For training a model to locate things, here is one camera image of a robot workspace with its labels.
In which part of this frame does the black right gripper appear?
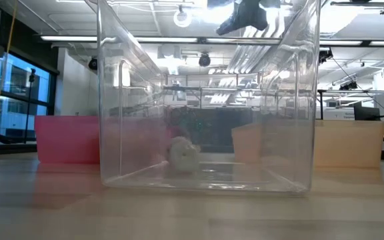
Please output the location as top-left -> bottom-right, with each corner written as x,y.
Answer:
216,0 -> 269,36

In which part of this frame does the large white garlic bulb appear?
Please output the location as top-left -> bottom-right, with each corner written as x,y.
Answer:
168,135 -> 201,173

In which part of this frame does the metal shelving rack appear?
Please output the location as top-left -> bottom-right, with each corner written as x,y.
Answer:
163,73 -> 263,111

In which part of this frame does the dark background cabinet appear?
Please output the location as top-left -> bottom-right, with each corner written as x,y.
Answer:
165,106 -> 263,149

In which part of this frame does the black background monitor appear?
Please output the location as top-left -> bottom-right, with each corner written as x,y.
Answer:
353,101 -> 381,121

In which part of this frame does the orange plastic bin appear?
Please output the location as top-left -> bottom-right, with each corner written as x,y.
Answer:
231,119 -> 384,169

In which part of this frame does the clear plastic bin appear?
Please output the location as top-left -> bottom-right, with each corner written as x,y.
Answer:
85,0 -> 323,194

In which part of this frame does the long overhead light bar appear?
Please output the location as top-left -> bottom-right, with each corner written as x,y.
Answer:
40,35 -> 384,47

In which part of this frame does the pink plastic bin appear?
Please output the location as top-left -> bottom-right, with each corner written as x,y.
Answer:
34,115 -> 171,165

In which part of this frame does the black tripod stand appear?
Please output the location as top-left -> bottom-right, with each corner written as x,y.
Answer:
23,68 -> 37,144

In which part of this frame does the large room window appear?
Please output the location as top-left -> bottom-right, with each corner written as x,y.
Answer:
0,49 -> 58,144

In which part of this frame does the white ring fixture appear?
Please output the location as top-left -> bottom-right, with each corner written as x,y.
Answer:
173,8 -> 193,29

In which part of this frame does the black rig camera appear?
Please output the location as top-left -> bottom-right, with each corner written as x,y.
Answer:
318,48 -> 334,65

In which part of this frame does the yellow cable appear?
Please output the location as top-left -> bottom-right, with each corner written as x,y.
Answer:
0,0 -> 19,133

